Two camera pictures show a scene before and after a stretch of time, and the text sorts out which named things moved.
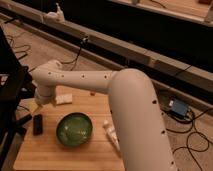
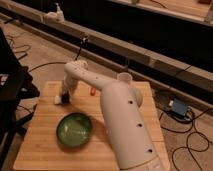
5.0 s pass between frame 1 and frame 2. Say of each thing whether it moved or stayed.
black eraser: moved
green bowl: stayed
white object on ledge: stayed
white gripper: moved
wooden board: stayed
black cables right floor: stayed
